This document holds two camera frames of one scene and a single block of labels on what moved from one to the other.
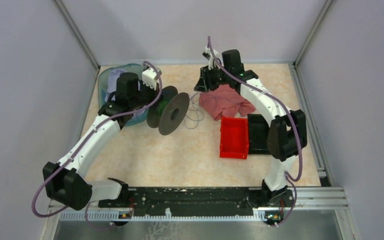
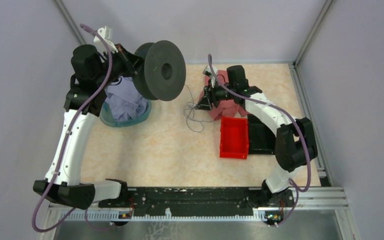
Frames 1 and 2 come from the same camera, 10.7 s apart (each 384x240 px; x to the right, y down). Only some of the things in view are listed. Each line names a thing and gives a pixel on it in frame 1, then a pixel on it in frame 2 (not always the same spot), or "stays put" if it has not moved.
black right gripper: x=205 y=83 → x=205 y=104
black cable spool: x=169 y=114 → x=162 y=75
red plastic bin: x=234 y=138 stays put
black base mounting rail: x=199 y=199 stays put
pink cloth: x=222 y=102 stays put
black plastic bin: x=258 y=129 stays put
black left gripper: x=154 y=93 → x=131 y=62
